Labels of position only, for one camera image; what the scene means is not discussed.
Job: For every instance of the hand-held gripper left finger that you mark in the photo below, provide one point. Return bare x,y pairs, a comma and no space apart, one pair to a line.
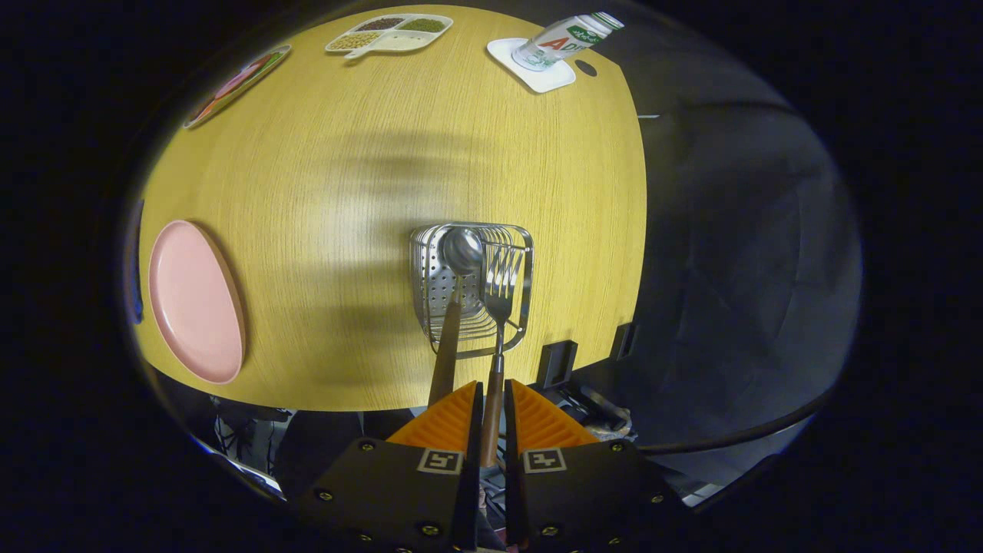
474,430

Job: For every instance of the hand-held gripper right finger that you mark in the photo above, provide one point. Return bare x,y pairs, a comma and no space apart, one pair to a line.
510,430

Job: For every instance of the black table clamp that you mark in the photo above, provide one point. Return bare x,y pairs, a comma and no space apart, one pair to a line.
557,365
623,342

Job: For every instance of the pink plate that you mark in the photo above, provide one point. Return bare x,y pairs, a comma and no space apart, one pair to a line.
196,303

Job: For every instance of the white square coaster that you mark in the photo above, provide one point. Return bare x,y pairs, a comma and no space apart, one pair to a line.
549,81

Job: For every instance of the black round table grommet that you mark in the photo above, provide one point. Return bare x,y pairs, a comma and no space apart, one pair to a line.
586,67

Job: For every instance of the blue towel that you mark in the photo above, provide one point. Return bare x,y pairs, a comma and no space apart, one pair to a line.
137,261

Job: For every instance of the white drink bottle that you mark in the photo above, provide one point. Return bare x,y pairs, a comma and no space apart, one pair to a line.
564,42

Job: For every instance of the white divided dish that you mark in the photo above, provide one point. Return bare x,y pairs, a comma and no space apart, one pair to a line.
403,42

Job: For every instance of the yellow soybeans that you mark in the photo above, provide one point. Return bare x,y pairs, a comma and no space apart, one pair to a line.
353,41

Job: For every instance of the green mung beans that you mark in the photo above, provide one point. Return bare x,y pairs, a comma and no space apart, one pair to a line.
422,25

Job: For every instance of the white round food plate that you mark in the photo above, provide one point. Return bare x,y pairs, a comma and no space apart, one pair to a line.
230,96

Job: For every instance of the dark red beans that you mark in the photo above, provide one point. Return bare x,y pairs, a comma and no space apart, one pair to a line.
380,24

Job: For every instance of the pink ham slice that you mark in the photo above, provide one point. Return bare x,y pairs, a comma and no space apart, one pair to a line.
238,82

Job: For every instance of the green lettuce leaf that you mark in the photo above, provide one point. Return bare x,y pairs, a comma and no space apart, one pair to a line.
270,61

